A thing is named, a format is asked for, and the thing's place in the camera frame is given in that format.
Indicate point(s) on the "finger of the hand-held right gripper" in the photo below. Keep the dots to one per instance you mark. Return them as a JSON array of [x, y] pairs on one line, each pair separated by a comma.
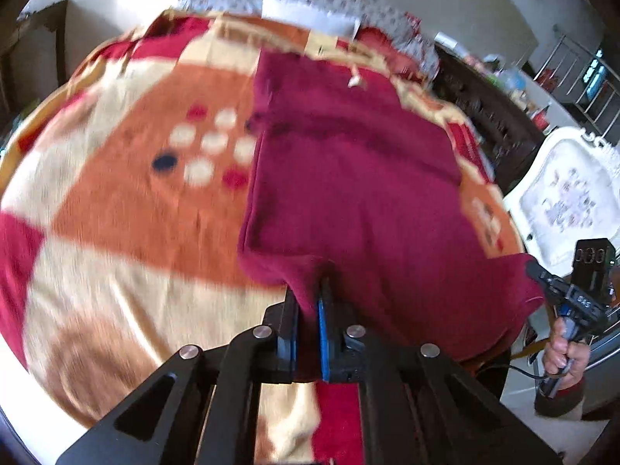
[[538, 271]]

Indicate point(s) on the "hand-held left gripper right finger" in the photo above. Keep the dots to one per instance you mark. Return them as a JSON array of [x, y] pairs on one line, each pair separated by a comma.
[[323, 344]]

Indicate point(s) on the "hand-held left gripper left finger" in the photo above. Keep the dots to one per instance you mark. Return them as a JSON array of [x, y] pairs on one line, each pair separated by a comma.
[[286, 348]]

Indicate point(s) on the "maroon fleece garment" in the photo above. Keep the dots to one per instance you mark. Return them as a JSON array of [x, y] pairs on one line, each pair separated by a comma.
[[348, 179]]

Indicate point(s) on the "person's right forearm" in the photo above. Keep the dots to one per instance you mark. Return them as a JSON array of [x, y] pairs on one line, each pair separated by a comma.
[[562, 399]]

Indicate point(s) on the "person's right hand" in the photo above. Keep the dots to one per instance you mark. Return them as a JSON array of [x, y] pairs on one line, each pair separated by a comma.
[[564, 356]]

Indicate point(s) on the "white upholstered chair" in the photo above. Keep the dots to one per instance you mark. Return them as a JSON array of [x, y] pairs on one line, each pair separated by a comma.
[[562, 198]]

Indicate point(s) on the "dark wooden side table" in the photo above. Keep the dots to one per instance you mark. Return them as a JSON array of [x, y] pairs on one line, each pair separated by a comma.
[[34, 43], [484, 106]]

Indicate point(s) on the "clear plastic bags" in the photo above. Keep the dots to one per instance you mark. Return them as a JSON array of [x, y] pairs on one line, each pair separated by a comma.
[[508, 80]]

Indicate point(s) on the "orange red printed blanket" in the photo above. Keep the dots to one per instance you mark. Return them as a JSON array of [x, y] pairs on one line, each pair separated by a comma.
[[121, 232]]

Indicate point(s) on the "metal railing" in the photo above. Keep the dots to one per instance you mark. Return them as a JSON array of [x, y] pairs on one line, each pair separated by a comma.
[[581, 72]]

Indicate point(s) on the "red ruffled pillow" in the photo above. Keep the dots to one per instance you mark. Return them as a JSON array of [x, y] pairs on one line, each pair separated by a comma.
[[387, 51]]

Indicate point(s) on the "white pillow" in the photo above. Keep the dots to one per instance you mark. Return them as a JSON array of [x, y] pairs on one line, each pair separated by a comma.
[[310, 12]]

